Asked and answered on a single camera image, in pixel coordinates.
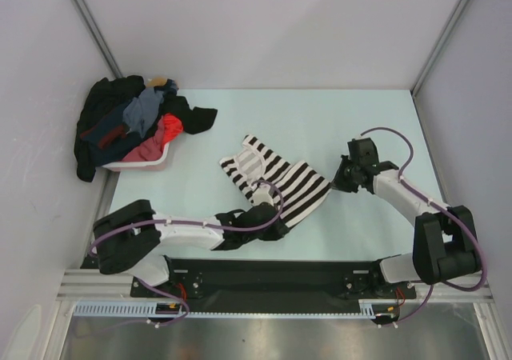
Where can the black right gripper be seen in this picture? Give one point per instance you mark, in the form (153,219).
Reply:
(339,181)

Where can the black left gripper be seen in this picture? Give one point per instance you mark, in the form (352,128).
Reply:
(279,230)

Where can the black white striped tank top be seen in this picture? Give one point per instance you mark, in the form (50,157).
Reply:
(302,189)

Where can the navy maroon garment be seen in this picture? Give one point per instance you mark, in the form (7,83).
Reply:
(110,140)

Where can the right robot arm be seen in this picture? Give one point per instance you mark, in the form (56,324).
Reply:
(445,247)

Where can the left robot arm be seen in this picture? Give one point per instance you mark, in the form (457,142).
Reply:
(129,240)

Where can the pink plastic basket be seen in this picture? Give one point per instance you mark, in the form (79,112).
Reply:
(155,165)

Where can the red garment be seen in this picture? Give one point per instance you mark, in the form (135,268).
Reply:
(172,128)

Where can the pink garment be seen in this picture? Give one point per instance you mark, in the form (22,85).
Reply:
(150,150)

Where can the grey blue garment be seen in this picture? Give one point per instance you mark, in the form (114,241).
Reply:
(142,111)

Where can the tan garment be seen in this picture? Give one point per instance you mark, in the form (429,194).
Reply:
(157,82)

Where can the black garment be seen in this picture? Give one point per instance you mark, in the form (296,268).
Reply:
(107,94)

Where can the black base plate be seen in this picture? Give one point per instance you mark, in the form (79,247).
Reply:
(200,279)

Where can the white slotted cable duct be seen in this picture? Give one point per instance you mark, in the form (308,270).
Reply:
(280,306)

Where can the aluminium frame rail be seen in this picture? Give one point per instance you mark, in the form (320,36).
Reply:
(89,285)

